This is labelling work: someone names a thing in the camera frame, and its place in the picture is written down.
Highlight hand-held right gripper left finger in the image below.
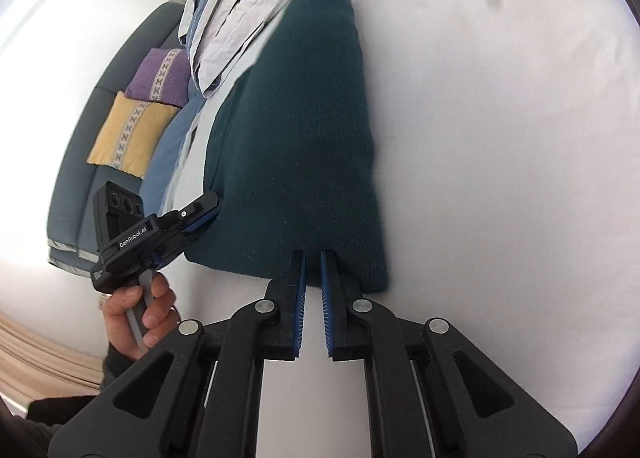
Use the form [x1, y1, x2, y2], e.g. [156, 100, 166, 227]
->
[47, 250, 307, 458]

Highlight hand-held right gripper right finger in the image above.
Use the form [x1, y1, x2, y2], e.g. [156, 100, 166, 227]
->
[320, 249, 576, 458]

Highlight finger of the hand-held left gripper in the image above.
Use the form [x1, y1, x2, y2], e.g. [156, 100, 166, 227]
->
[160, 191, 221, 235]

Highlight dark green knit sweater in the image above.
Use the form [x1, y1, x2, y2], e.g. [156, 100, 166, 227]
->
[184, 0, 390, 293]

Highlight person's left forearm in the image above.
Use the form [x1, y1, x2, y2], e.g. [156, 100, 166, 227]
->
[22, 340, 140, 431]

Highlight person's left hand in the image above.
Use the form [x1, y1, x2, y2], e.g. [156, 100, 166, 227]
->
[103, 272, 179, 362]

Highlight blue pillow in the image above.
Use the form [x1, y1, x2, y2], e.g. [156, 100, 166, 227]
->
[139, 96, 213, 219]

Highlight grey sofa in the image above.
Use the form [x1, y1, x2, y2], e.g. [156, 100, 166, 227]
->
[47, 0, 201, 277]

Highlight yellow patterned cushion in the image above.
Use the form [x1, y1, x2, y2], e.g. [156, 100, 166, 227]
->
[87, 92, 182, 179]

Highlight purple patterned cushion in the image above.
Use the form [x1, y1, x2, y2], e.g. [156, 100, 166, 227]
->
[124, 48, 194, 107]

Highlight beige curtain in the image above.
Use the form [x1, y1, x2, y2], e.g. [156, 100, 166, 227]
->
[0, 314, 107, 401]

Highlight folded grey and blue duvet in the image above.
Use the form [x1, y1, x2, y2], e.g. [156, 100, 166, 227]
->
[179, 0, 337, 99]

